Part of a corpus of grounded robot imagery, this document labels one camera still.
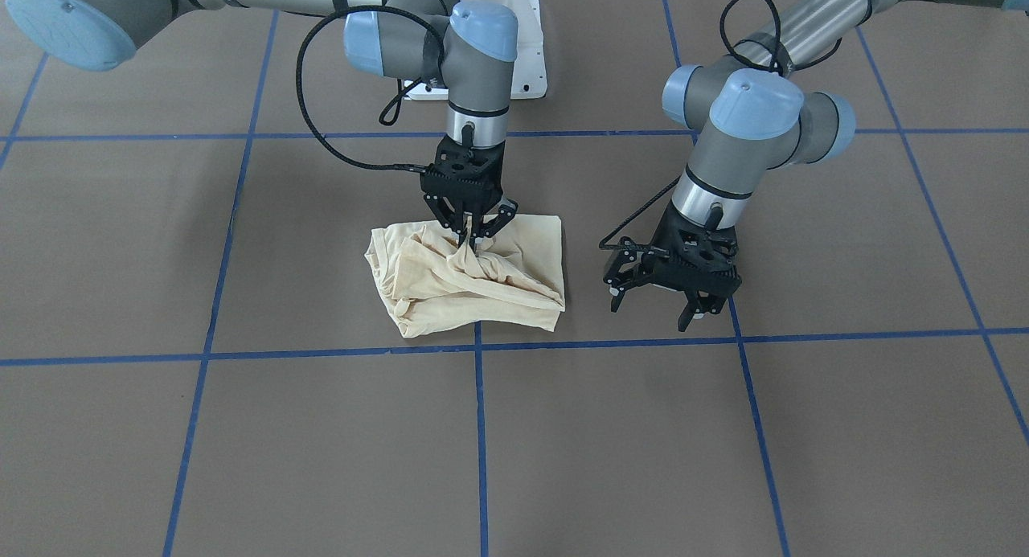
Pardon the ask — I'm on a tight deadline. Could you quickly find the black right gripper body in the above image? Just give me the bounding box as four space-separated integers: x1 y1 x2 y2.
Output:
423 192 519 235

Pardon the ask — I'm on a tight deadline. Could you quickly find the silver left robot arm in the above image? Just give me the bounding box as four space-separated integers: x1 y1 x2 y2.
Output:
599 0 1027 330

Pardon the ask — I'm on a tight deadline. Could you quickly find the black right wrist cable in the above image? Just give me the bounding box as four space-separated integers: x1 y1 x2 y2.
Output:
296 6 447 174

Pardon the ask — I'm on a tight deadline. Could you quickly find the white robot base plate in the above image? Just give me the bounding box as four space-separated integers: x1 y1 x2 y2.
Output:
402 0 549 101

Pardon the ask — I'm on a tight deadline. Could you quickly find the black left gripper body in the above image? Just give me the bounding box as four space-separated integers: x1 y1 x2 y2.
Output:
604 244 742 305

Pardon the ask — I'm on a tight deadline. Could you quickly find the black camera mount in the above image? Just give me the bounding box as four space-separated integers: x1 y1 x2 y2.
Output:
651 204 739 272
420 136 506 201

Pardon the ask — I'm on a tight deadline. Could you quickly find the beige long-sleeve printed shirt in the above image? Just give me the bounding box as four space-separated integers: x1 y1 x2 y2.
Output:
365 214 566 338

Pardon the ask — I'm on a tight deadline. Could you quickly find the brown paper table cover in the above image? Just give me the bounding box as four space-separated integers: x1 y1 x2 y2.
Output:
1 0 1028 556

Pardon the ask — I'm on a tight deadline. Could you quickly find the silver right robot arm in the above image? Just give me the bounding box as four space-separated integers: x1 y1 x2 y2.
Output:
2 0 519 246

